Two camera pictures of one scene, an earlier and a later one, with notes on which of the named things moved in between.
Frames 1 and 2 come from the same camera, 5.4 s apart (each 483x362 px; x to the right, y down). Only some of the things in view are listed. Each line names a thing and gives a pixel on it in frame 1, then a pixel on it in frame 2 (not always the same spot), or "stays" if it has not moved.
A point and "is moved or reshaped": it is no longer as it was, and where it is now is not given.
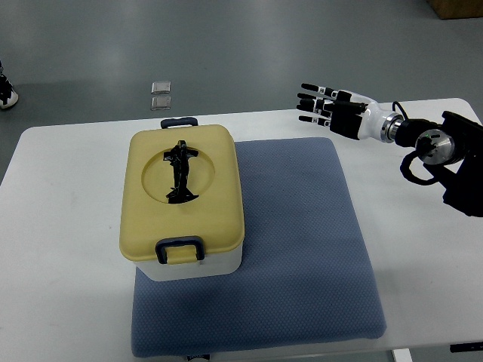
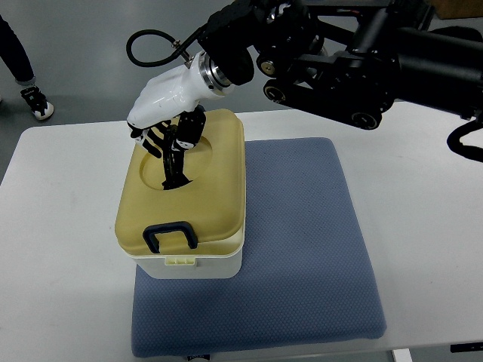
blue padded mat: x=306 y=276 stays
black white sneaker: x=8 y=96 to x=41 y=108
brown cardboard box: x=456 y=9 stays
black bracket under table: x=466 y=347 stays
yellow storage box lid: x=180 y=193 is moved or reshaped
